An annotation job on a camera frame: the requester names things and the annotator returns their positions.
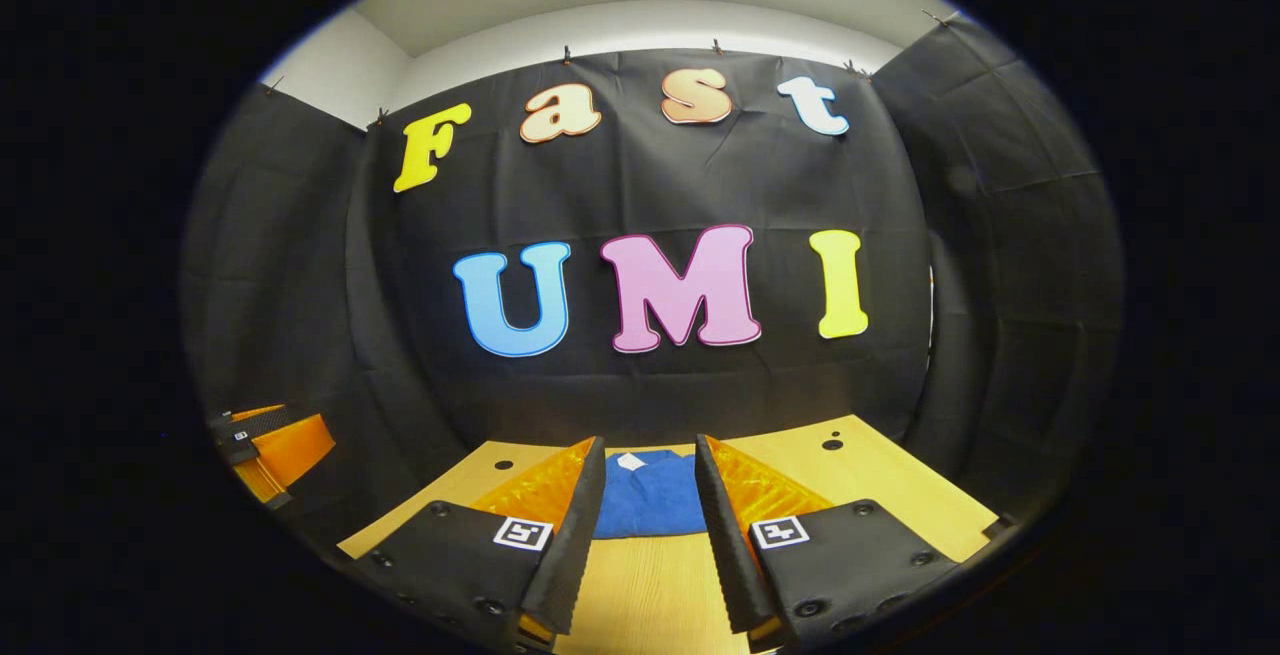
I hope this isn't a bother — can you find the black backdrop cloth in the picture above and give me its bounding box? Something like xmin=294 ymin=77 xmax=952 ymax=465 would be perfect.
xmin=180 ymin=15 xmax=1126 ymax=556

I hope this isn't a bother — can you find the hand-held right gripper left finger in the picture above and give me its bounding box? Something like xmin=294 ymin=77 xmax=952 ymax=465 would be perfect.
xmin=346 ymin=435 xmax=608 ymax=651

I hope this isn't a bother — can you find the blue corduroy shirt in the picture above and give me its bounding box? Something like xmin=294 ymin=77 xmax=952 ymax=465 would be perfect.
xmin=594 ymin=450 xmax=708 ymax=540

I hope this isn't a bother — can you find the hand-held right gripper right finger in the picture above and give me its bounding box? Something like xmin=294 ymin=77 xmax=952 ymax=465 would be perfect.
xmin=695 ymin=434 xmax=963 ymax=651

